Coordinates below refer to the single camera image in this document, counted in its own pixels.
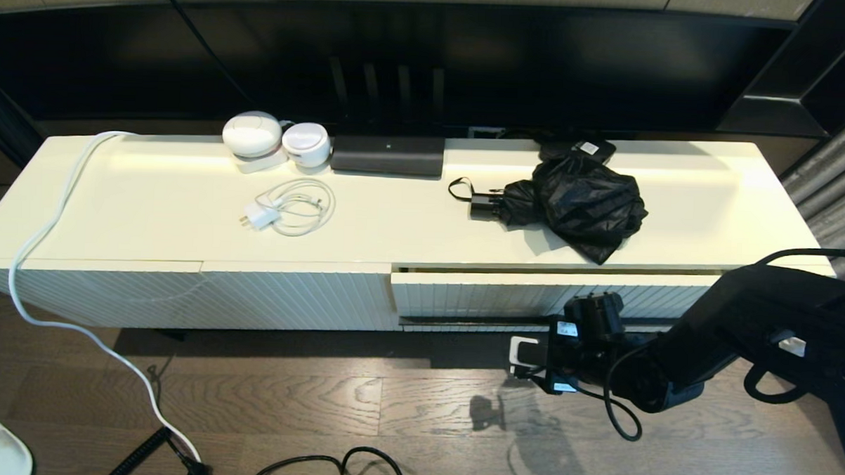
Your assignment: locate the small white round device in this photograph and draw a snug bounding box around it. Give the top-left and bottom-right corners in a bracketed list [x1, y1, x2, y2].
[281, 121, 332, 169]

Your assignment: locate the black set-top box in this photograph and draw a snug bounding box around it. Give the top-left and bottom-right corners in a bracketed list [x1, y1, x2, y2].
[537, 135, 618, 167]

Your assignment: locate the black folding umbrella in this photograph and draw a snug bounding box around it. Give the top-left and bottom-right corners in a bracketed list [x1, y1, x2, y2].
[445, 148, 651, 267]

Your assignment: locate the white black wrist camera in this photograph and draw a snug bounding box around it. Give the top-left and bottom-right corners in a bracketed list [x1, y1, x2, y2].
[508, 335, 558, 379]

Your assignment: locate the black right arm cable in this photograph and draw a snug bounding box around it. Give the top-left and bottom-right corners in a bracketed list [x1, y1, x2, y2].
[574, 338, 655, 443]

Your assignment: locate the white fluted curved cabinet panel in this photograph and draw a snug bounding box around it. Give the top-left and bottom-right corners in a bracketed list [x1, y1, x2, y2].
[0, 254, 215, 332]

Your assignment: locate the black television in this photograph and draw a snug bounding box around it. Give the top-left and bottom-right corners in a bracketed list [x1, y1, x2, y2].
[165, 0, 800, 148]

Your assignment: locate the black coiled cable with plug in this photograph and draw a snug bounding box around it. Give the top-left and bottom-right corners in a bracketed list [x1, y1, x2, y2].
[105, 425, 214, 475]

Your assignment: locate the black floor cable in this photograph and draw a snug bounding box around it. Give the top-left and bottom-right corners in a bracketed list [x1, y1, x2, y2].
[249, 443, 410, 475]

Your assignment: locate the white fluted flat cabinet door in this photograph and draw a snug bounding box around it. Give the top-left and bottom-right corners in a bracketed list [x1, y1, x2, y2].
[200, 257, 405, 333]

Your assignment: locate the grey curtain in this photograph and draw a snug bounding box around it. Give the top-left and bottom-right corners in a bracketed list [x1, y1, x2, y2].
[780, 99, 845, 281]

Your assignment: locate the white charger with cable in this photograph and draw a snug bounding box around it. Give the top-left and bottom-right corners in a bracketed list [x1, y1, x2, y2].
[238, 176, 337, 239]

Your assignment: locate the cream TV cabinet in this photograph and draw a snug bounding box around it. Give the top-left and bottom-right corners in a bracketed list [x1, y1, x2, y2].
[0, 115, 843, 353]

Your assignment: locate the thick white power cable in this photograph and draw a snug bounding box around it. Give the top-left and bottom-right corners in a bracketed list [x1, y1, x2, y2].
[1, 128, 214, 466]

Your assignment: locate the black wall shelf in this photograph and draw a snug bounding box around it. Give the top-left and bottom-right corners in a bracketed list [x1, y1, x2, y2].
[714, 0, 845, 139]

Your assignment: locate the black router with antennas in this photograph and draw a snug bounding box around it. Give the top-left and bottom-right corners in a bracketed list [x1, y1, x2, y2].
[325, 55, 449, 178]

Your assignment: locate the white fluted drawer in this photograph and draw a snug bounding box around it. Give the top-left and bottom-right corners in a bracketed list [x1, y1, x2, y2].
[389, 262, 724, 344]

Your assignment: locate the large white dome device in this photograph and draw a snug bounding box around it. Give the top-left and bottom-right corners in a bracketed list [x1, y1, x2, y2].
[221, 110, 292, 176]

